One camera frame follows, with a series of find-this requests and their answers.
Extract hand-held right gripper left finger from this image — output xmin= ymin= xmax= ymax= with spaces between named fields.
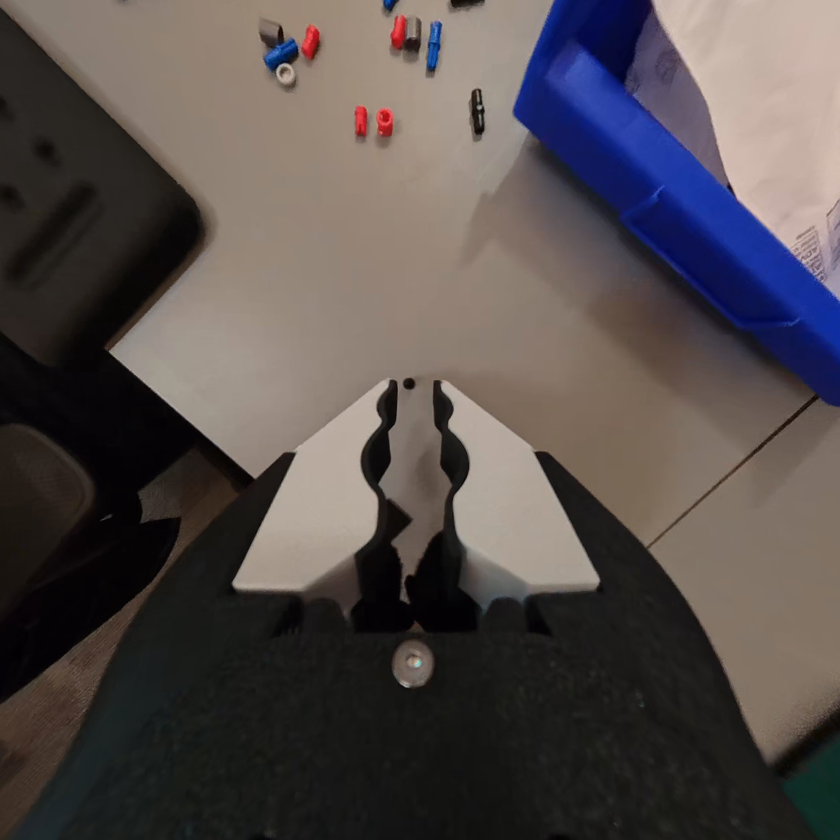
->
xmin=233 ymin=379 xmax=400 ymax=598

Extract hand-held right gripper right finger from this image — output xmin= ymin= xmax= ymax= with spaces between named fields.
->
xmin=432 ymin=379 xmax=601 ymax=602

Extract scattered small lego pieces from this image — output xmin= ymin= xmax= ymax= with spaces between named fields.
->
xmin=257 ymin=0 xmax=488 ymax=140

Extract blue plastic bin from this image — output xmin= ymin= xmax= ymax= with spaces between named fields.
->
xmin=513 ymin=0 xmax=840 ymax=409

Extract white printed paper bag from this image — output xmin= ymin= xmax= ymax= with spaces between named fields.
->
xmin=623 ymin=0 xmax=840 ymax=299

